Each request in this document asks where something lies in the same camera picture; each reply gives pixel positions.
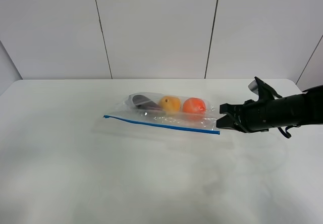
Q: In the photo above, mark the clear zip bag blue strip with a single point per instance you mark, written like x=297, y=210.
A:
x=201, y=123

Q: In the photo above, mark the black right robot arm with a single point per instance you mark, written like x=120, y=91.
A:
x=293, y=111

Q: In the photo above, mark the orange fruit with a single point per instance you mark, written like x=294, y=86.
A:
x=194, y=106

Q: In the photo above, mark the yellow pear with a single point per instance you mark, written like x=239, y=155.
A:
x=170, y=104

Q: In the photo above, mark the purple eggplant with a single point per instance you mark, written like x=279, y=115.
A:
x=144, y=103

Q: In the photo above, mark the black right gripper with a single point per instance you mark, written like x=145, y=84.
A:
x=250, y=117

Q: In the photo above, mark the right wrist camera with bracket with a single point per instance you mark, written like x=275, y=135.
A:
x=263, y=90

